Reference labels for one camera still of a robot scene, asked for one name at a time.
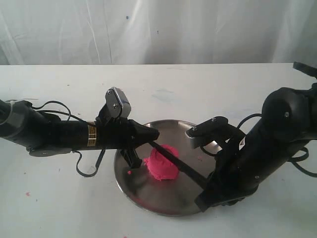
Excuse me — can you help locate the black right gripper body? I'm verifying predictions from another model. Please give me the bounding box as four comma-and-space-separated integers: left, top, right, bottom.
207, 149, 259, 206

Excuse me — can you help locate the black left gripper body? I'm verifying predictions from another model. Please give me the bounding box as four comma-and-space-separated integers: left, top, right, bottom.
95, 117, 149, 150

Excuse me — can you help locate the black serrated knife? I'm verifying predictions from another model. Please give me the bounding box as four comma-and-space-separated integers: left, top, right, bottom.
149, 141, 208, 189

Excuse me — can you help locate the pink dough lump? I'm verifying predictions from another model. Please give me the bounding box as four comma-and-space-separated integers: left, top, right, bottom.
144, 148, 179, 181

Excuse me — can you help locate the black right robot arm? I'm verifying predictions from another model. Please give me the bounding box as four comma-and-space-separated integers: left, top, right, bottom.
194, 84, 317, 211

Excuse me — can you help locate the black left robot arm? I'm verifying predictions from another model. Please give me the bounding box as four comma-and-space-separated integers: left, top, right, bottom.
0, 100, 159, 168

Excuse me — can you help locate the round stainless steel plate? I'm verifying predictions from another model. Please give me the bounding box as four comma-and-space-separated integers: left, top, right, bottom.
114, 119, 215, 216

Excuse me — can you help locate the white backdrop curtain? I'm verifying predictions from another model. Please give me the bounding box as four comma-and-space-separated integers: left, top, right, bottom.
0, 0, 317, 66

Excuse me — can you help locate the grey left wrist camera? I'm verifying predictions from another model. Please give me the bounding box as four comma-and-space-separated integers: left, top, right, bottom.
105, 87, 131, 119

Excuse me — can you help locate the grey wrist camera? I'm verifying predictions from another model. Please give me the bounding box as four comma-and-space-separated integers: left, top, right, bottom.
185, 116, 237, 149
105, 87, 131, 119

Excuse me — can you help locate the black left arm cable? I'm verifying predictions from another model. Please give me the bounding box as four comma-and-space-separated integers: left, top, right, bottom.
32, 99, 105, 178

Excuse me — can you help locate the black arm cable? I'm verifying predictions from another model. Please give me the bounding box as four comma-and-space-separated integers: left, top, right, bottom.
32, 99, 105, 178
237, 114, 317, 178

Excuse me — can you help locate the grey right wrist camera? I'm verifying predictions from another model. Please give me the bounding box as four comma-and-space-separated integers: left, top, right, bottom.
185, 116, 237, 149

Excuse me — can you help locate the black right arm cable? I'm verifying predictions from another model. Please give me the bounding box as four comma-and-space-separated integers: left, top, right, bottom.
237, 114, 317, 178

